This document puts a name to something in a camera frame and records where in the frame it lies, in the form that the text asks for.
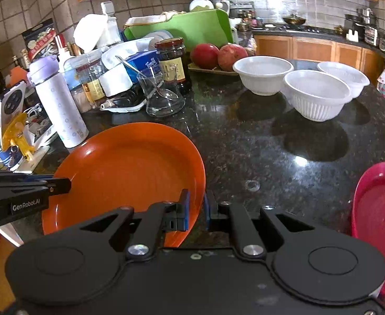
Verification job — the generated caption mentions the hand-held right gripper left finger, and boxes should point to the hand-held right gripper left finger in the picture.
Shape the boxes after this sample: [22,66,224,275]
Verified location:
[77,188,191,260]

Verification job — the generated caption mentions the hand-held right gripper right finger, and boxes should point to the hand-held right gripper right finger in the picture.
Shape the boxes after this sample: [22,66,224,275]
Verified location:
[204,190,316,260]

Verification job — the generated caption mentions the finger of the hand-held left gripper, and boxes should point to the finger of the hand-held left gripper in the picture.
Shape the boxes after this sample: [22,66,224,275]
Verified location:
[0,170,72,201]

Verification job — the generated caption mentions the orange plate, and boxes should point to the orange plate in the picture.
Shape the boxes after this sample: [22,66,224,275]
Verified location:
[42,122,207,249]

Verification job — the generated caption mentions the white plastic bowl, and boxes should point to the white plastic bowl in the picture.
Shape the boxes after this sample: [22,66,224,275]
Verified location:
[317,62,371,99]
[233,56,294,96]
[283,70,352,122]

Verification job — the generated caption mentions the pink plate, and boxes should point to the pink plate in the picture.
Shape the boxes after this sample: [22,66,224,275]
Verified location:
[351,162,385,302]

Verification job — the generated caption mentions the stack of grey plates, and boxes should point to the stack of grey plates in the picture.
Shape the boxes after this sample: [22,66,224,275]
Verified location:
[149,30,174,43]

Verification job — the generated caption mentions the yellow phone stand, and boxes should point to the yellow phone stand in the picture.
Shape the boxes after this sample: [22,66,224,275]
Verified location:
[0,113,49,173]

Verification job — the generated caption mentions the white bottle with purple lid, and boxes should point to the white bottle with purple lid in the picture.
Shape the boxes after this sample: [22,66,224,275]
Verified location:
[28,56,89,148]

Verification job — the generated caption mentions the white smartphone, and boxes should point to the white smartphone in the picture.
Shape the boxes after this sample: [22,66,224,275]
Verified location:
[0,82,27,132]

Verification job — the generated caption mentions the clear glass cup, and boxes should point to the clear glass cup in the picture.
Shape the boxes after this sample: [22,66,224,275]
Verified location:
[136,71,186,118]

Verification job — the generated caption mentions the beige fruit tray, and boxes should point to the beige fruit tray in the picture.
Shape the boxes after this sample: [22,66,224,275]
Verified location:
[187,62,240,77]

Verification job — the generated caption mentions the metal spoon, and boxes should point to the metal spoon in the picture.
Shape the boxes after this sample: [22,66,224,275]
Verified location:
[115,55,173,99]

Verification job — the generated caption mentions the dark snack bag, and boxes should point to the dark snack bag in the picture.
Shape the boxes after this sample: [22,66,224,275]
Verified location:
[22,18,61,62]

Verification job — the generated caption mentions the dark sauce jar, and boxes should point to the dark sauce jar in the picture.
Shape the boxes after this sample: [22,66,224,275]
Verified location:
[155,37,193,96]

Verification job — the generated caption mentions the blue tissue pack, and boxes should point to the blue tissue pack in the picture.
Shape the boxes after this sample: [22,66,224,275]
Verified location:
[125,51,162,82]

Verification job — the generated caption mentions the red apple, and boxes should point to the red apple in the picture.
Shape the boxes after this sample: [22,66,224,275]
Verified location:
[218,44,249,72]
[190,43,220,70]

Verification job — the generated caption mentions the white round lid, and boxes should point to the white round lid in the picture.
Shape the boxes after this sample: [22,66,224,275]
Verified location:
[73,14,108,54]

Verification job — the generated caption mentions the cotton swab container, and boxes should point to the cotton swab container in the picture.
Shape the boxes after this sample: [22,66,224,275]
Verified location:
[104,16,121,46]

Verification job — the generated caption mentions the green cutting board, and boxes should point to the green cutting board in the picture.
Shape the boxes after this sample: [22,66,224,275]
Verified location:
[123,9,234,53]

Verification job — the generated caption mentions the wooden lower cabinets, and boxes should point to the wooden lower cabinets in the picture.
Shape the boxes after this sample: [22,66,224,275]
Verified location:
[253,34,385,86]

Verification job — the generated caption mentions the white cloth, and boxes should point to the white cloth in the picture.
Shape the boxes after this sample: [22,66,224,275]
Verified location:
[125,11,187,27]

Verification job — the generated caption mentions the white kettle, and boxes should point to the white kettle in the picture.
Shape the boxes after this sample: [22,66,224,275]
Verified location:
[214,0,231,18]

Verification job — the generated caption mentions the wok with lid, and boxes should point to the wok with lid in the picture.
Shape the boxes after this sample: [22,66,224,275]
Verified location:
[282,14,307,26]

